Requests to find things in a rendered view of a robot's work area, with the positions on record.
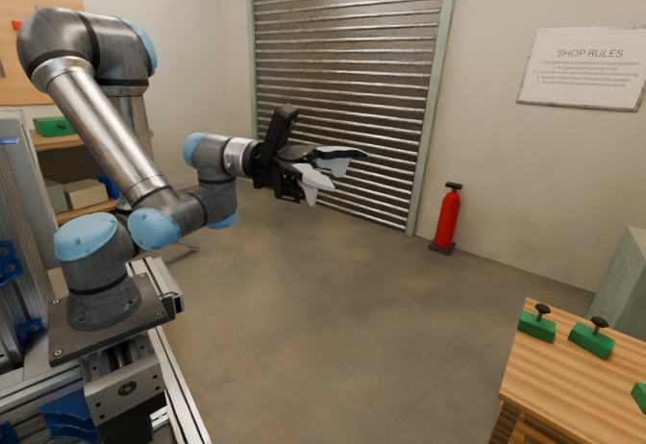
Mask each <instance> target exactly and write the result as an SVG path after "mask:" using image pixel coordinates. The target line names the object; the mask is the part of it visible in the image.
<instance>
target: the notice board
mask: <svg viewBox="0 0 646 444"><path fill-rule="evenodd" d="M645 90H646V25H638V26H609V27H581V28H552V29H534V35H533V39H532V43H531V46H530V50H529V54H528V58H527V61H526V64H525V68H524V72H523V76H522V79H521V83H520V87H519V90H518V94H517V97H516V101H515V103H524V104H537V105H549V106H563V107H575V108H588V109H600V110H613V111H637V110H638V107H639V105H640V102H641V100H642V97H643V95H644V92H645Z"/></svg>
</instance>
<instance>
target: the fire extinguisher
mask: <svg viewBox="0 0 646 444"><path fill-rule="evenodd" d="M445 186H446V187H450V188H452V190H451V192H448V193H447V194H446V195H445V197H444V198H443V200H442V205H441V210H440V215H439V219H438V224H437V229H436V234H435V238H434V240H433V241H432V242H431V243H430V244H429V248H428V250H431V251H434V252H437V253H440V254H442V255H445V256H448V257H449V256H450V255H451V253H452V252H453V250H454V249H455V247H456V243H455V242H452V240H453V235H454V231H455V228H456V223H457V219H458V214H459V210H460V196H459V195H458V194H457V189H458V190H461V189H462V185H460V184H456V183H451V182H447V183H446V184H445Z"/></svg>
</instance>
